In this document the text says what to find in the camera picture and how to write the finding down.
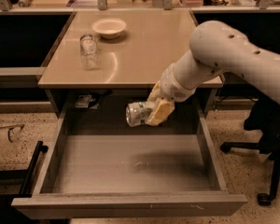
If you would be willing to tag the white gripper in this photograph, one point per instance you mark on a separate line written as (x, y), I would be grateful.
(172, 87)

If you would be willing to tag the crushed 7up can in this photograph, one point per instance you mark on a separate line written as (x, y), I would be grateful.
(137, 113)

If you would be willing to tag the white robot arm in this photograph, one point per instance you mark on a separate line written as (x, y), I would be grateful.
(214, 48)

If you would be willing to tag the open grey top drawer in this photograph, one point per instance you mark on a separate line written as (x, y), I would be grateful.
(98, 166)

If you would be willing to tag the label tag under desk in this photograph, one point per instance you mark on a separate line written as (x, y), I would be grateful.
(83, 101)

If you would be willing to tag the beige top cabinet desk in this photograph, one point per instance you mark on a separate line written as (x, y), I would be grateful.
(152, 40)

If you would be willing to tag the white bowl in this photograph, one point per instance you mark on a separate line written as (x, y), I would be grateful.
(109, 28)

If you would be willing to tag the clear plastic bottle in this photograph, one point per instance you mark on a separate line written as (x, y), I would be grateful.
(89, 52)

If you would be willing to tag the black office chair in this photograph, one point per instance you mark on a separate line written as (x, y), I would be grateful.
(264, 116)

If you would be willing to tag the black cart frame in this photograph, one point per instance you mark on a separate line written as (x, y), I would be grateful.
(9, 214)

